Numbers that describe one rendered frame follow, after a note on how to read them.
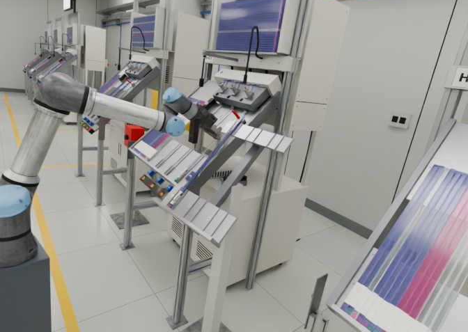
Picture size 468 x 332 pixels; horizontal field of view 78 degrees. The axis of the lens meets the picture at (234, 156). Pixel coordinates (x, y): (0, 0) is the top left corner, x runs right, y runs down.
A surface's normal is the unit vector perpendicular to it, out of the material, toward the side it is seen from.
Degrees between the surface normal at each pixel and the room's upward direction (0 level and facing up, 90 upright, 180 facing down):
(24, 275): 90
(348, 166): 90
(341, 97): 90
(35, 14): 90
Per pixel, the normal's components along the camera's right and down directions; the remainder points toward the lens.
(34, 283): 0.73, 0.28
